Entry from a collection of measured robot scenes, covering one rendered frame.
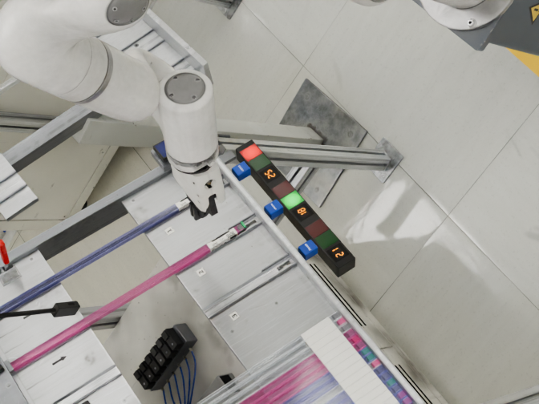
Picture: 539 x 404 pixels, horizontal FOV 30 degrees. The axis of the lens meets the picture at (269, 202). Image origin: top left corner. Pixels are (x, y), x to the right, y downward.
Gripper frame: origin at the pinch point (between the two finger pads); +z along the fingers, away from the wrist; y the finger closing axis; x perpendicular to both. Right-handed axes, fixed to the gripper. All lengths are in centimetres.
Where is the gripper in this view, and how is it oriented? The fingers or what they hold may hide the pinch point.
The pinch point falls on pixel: (200, 207)
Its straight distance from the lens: 174.5
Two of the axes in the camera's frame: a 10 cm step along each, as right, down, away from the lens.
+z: 0.1, 5.6, 8.3
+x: -8.2, 4.8, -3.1
